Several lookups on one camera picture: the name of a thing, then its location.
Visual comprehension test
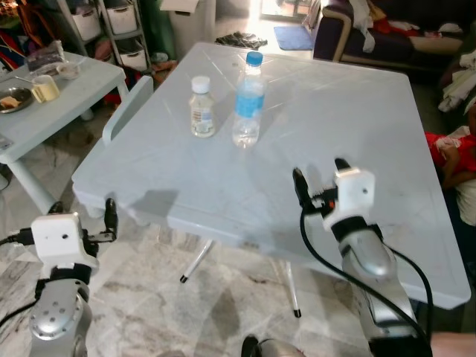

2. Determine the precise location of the dark crumpled cloth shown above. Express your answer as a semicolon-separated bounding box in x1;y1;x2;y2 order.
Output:
215;31;269;51

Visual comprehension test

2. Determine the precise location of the grey robot leg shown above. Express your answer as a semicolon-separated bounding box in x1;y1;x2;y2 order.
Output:
241;336;307;357

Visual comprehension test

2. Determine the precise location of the person in white clothes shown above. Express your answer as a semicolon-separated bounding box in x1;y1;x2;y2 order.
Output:
454;178;476;225

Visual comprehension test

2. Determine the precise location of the blue floor mat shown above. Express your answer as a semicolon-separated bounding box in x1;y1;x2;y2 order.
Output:
272;26;315;52

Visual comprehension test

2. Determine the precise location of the grey shelf rack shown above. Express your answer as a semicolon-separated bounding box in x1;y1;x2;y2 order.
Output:
56;0;154;73

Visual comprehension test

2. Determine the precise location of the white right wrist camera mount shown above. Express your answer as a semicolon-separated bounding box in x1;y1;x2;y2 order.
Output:
325;167;376;224

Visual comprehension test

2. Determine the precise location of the small white plastic table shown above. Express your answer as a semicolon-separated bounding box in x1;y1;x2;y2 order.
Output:
0;51;129;215

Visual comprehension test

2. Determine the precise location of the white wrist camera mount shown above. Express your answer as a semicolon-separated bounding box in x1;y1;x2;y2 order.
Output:
325;167;376;224
31;213;100;277

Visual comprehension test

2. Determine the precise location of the pale clothes pile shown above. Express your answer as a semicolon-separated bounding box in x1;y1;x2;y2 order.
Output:
438;68;476;114

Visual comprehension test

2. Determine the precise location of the dark plastic packet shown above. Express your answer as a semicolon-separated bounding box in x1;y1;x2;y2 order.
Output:
27;41;67;74

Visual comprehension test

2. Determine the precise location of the dark sofa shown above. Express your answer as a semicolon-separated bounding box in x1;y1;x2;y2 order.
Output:
312;0;476;74

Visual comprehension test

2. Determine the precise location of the pale yellow cup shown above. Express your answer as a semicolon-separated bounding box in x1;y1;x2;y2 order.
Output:
31;74;61;104

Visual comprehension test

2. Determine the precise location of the small clear bottle white cap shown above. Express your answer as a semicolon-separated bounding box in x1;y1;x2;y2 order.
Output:
189;76;218;140

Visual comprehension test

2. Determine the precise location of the child in red clothes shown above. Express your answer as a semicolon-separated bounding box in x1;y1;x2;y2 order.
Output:
424;128;476;190

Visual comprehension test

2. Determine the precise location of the bare human foot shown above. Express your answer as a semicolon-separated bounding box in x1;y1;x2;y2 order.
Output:
431;332;476;357

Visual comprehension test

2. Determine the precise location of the white storage bin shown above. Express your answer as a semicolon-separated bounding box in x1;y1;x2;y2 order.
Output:
71;7;103;42
117;46;150;72
104;3;141;36

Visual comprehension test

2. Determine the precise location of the clear water bottle blue cap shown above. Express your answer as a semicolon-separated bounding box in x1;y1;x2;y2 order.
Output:
231;51;267;149

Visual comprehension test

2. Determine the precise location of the light blue plastic chair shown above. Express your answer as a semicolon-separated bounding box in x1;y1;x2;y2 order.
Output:
102;74;155;147

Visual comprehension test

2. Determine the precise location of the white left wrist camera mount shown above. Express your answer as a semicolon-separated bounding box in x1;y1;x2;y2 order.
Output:
31;213;100;277

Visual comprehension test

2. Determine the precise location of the large light blue plastic table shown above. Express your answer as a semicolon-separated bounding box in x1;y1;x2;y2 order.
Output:
71;41;472;319

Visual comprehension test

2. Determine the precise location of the metal plate with food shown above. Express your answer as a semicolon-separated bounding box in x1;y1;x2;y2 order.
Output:
0;87;35;115

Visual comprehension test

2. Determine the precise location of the small white bowl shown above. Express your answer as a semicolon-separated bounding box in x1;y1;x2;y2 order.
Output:
57;62;82;81

